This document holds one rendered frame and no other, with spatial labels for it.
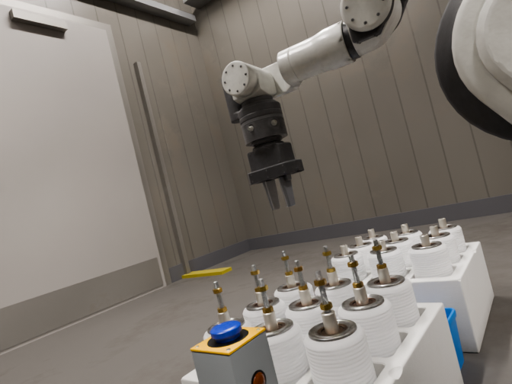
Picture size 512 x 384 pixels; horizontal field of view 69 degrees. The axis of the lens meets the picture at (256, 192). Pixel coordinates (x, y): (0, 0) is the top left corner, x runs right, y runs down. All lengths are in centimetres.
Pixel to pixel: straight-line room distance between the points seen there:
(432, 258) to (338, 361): 54
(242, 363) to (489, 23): 40
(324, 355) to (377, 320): 14
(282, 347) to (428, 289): 50
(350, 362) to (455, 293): 50
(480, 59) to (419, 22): 288
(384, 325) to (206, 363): 32
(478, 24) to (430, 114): 275
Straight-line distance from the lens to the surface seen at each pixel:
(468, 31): 30
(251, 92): 74
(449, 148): 301
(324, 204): 335
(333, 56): 69
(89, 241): 277
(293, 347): 66
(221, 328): 50
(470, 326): 106
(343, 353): 59
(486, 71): 29
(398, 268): 111
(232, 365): 47
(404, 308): 79
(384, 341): 70
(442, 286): 104
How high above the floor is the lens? 47
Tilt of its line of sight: 2 degrees up
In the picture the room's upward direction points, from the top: 14 degrees counter-clockwise
